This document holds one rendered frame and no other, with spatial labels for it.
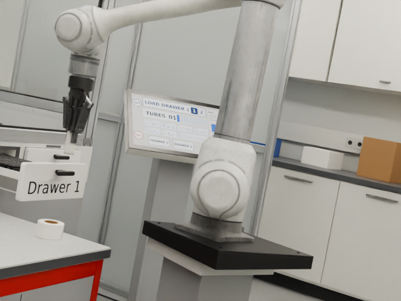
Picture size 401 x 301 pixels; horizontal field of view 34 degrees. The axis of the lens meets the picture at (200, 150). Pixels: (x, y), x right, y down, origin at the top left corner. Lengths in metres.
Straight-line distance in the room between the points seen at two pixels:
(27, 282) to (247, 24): 0.85
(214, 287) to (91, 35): 0.79
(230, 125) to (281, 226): 3.12
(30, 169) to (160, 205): 1.06
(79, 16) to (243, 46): 0.44
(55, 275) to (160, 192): 1.28
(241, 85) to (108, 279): 2.50
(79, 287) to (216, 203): 0.41
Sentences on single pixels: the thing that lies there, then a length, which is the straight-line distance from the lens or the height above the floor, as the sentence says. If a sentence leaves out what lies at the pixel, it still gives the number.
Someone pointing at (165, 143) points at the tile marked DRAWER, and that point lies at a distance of 2.74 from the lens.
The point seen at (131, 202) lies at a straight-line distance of 3.90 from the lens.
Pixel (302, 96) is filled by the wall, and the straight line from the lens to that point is 5.54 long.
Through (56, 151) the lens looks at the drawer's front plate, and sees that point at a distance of 2.43.
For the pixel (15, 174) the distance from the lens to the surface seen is 1.95.
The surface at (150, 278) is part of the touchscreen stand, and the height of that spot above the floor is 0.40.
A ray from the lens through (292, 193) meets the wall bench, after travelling 4.75.
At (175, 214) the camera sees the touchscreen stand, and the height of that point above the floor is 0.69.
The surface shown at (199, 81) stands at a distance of 3.67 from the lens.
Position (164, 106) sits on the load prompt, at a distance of 2.86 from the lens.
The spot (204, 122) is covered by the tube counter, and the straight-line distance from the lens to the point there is 2.89.
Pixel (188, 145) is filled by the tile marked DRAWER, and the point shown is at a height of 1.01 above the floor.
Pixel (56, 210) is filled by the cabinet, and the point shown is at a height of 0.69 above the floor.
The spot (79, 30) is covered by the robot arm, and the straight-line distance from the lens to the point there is 1.78.
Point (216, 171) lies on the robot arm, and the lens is 1.65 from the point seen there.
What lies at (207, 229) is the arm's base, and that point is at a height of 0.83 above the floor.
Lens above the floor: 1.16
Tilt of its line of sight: 3 degrees down
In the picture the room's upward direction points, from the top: 10 degrees clockwise
